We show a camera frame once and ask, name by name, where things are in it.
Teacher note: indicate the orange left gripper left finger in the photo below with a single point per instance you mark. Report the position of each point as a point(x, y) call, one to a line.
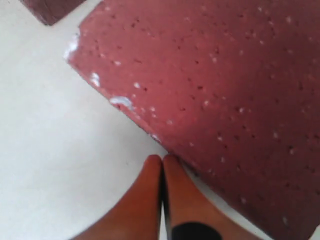
point(137, 215)

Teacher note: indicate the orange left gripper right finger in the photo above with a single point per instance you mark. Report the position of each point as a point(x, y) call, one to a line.
point(189, 214)

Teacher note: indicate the red brick being placed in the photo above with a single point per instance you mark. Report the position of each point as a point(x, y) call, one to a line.
point(232, 87)

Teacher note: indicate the red brick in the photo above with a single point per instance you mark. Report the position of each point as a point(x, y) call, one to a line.
point(50, 12)

